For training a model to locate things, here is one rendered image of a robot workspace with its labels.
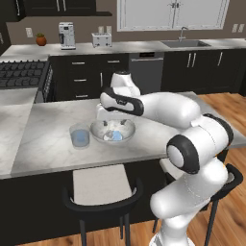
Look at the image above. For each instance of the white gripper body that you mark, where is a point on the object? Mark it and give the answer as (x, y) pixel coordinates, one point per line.
(103, 114)

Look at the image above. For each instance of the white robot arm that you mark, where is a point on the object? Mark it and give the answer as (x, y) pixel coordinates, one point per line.
(195, 137)

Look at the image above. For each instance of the grey ice bowl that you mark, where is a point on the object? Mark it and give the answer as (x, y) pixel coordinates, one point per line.
(99, 130)

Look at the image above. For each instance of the clear glass of water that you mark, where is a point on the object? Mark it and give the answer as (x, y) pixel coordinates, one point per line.
(80, 137)

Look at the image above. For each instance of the dark base cupboards with drawers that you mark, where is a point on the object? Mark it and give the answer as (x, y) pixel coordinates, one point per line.
(81, 77)

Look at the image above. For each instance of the dark grey dishwasher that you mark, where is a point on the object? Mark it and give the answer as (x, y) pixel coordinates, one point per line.
(146, 73)

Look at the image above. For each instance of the black stool with white seat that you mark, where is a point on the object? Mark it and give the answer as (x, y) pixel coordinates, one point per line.
(102, 189)
(230, 182)

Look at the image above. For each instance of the white toaster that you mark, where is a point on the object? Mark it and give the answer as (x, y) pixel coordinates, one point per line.
(102, 40)

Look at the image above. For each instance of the white coffee machine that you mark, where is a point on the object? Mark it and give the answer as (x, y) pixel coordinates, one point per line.
(67, 36)

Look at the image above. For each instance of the black gas hob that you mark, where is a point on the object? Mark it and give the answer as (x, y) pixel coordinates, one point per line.
(20, 73)

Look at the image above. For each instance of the dark base cupboards with doors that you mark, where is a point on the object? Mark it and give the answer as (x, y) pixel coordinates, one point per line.
(205, 70)

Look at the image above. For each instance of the green plant in orange pot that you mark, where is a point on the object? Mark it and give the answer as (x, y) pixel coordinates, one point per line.
(41, 40)

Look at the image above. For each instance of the grey sink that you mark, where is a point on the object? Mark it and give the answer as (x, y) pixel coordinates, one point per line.
(184, 44)

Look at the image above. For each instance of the silver tap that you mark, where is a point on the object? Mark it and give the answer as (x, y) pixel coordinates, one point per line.
(182, 33)

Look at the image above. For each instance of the white framed window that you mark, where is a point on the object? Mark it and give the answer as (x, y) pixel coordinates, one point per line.
(173, 14)

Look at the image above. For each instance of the white wall socket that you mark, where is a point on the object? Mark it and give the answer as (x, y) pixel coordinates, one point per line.
(104, 29)
(29, 32)
(238, 28)

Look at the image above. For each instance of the dark wall cupboards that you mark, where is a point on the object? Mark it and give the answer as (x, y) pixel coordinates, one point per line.
(48, 8)

